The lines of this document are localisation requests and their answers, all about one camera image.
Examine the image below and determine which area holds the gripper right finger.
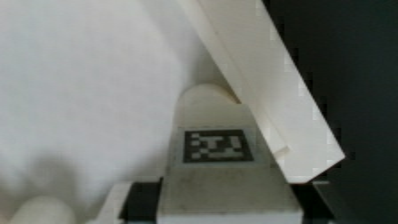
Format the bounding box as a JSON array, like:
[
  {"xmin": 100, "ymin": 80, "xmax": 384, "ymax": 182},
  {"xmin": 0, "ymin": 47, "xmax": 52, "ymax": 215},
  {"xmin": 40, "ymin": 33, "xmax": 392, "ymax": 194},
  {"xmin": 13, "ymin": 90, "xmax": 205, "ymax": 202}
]
[{"xmin": 292, "ymin": 180, "xmax": 356, "ymax": 224}]

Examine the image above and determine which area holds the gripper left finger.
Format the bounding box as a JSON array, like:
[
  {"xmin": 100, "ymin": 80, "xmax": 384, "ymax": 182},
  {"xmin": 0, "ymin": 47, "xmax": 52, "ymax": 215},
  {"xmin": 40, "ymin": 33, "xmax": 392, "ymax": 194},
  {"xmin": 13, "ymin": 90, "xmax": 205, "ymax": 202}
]
[{"xmin": 88, "ymin": 178, "xmax": 164, "ymax": 224}]

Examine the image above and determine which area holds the white leg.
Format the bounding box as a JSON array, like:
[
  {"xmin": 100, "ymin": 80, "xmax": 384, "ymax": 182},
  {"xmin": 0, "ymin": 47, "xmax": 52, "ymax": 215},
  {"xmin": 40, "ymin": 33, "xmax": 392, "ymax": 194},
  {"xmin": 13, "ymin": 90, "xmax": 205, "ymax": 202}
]
[{"xmin": 157, "ymin": 84, "xmax": 304, "ymax": 224}]

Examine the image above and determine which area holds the white square table top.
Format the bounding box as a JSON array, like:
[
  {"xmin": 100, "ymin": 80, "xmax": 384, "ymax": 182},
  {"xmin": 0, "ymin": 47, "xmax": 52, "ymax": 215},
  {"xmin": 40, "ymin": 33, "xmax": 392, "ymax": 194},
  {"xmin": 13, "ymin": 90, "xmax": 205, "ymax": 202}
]
[{"xmin": 0, "ymin": 0, "xmax": 345, "ymax": 224}]

